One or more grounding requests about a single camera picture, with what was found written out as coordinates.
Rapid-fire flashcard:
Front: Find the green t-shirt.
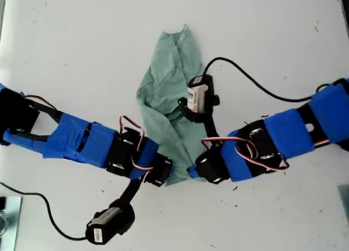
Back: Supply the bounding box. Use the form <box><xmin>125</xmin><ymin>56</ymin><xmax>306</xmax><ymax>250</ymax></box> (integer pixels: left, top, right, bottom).
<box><xmin>135</xmin><ymin>23</ymin><xmax>208</xmax><ymax>187</ymax></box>

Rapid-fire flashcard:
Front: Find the steel plate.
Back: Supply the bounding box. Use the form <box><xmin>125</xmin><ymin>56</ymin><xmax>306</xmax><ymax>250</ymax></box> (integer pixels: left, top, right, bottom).
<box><xmin>0</xmin><ymin>195</ymin><xmax>22</xmax><ymax>248</ymax></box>

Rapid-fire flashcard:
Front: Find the red white black servo wire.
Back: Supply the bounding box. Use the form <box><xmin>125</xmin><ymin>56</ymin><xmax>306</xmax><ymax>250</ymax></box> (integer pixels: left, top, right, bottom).
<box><xmin>130</xmin><ymin>156</ymin><xmax>154</xmax><ymax>184</ymax></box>
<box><xmin>119</xmin><ymin>115</ymin><xmax>145</xmax><ymax>153</ymax></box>
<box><xmin>201</xmin><ymin>137</ymin><xmax>258</xmax><ymax>164</ymax></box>
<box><xmin>236</xmin><ymin>146</ymin><xmax>290</xmax><ymax>172</ymax></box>

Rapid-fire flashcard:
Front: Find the black camera stalk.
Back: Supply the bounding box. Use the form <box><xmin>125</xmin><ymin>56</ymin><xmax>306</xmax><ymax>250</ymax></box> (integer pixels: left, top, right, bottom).
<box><xmin>203</xmin><ymin>117</ymin><xmax>219</xmax><ymax>147</ymax></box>
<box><xmin>119</xmin><ymin>178</ymin><xmax>142</xmax><ymax>205</ymax></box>

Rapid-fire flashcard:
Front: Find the black camera box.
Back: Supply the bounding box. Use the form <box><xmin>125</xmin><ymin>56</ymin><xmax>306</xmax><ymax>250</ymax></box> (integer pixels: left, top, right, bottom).
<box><xmin>177</xmin><ymin>74</ymin><xmax>220</xmax><ymax>123</ymax></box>
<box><xmin>86</xmin><ymin>198</ymin><xmax>136</xmax><ymax>246</ymax></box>

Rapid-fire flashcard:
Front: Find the black camera cable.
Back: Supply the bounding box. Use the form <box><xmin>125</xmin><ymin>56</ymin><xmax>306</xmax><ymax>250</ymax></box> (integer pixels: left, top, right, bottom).
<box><xmin>0</xmin><ymin>181</ymin><xmax>89</xmax><ymax>241</ymax></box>
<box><xmin>203</xmin><ymin>57</ymin><xmax>314</xmax><ymax>102</ymax></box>

